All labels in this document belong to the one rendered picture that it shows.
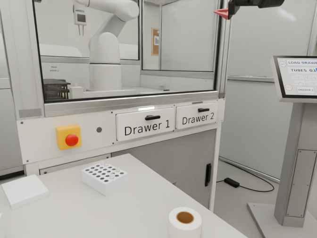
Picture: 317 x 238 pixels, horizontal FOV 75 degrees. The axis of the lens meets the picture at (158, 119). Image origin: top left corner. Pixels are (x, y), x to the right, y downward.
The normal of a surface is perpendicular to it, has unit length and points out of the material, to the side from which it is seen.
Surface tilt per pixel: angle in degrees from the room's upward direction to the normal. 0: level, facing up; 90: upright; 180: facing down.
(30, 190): 0
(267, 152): 90
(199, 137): 90
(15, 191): 0
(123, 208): 0
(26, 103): 90
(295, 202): 90
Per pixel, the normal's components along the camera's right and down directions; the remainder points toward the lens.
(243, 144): -0.77, 0.14
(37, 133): 0.58, 0.20
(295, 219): -0.10, 0.24
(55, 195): 0.02, -0.97
